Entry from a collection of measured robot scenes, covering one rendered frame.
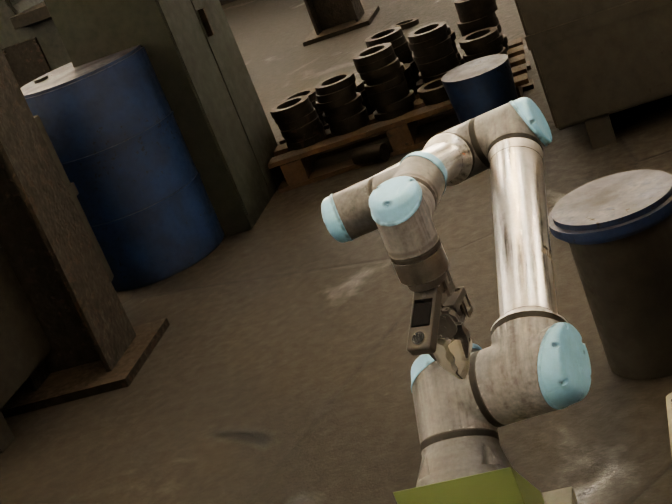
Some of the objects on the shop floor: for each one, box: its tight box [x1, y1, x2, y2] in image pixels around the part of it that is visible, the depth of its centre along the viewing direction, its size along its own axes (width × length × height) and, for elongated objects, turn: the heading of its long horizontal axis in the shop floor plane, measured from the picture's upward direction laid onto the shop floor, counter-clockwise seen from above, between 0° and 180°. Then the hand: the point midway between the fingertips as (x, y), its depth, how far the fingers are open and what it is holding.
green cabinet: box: [44, 0, 284, 237], centre depth 541 cm, size 48×70×150 cm
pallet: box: [268, 0, 537, 194], centre depth 579 cm, size 120×81×44 cm
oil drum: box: [20, 45, 225, 291], centre depth 522 cm, size 59×59×89 cm
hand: (459, 375), depth 222 cm, fingers closed
